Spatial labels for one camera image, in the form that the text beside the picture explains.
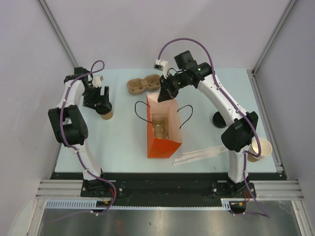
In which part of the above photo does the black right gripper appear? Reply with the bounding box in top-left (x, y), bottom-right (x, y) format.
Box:
top-left (158, 71), bottom-right (188, 103)

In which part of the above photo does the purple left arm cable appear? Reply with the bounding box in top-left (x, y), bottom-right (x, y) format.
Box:
top-left (59, 60), bottom-right (118, 217)

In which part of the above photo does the aluminium frame rail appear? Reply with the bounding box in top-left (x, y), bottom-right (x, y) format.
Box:
top-left (253, 180), bottom-right (304, 201)

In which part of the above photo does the brown paper coffee cup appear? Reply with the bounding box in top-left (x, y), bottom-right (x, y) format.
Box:
top-left (101, 110), bottom-right (113, 120)

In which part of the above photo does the stack of paper cups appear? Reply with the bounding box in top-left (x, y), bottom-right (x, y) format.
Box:
top-left (247, 138), bottom-right (273, 162)

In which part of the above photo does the orange paper bag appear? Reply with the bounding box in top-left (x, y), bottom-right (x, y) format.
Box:
top-left (141, 92), bottom-right (184, 158)

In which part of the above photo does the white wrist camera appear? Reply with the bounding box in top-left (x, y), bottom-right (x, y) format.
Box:
top-left (92, 75), bottom-right (103, 88)
top-left (154, 59), bottom-right (170, 78)

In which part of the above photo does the white slotted cable duct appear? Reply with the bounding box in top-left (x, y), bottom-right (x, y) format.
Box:
top-left (45, 199), bottom-right (231, 210)

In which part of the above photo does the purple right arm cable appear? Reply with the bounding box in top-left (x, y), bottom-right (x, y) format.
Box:
top-left (157, 38), bottom-right (271, 219)

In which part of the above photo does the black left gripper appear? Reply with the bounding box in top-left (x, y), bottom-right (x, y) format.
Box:
top-left (82, 86), bottom-right (110, 110)

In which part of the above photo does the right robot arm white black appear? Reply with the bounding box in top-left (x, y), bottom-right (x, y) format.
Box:
top-left (154, 51), bottom-right (258, 197)

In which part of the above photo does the black plastic cup lid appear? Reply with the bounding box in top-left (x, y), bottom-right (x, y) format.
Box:
top-left (95, 104), bottom-right (112, 115)

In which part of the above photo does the brown pulp cup carrier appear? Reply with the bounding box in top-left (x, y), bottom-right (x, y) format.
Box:
top-left (152, 117), bottom-right (168, 139)

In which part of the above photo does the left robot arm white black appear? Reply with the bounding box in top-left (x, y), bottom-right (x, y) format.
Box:
top-left (48, 67), bottom-right (115, 197)

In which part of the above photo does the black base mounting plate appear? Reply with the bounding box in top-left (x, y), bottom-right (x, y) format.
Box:
top-left (50, 172), bottom-right (287, 205)

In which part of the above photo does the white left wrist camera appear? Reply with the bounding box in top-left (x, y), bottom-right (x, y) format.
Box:
top-left (92, 75), bottom-right (103, 88)

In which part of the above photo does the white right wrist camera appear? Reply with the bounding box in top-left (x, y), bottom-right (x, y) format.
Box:
top-left (154, 59), bottom-right (170, 78)

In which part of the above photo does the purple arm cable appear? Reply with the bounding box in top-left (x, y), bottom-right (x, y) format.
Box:
top-left (59, 60), bottom-right (118, 217)
top-left (157, 38), bottom-right (271, 219)

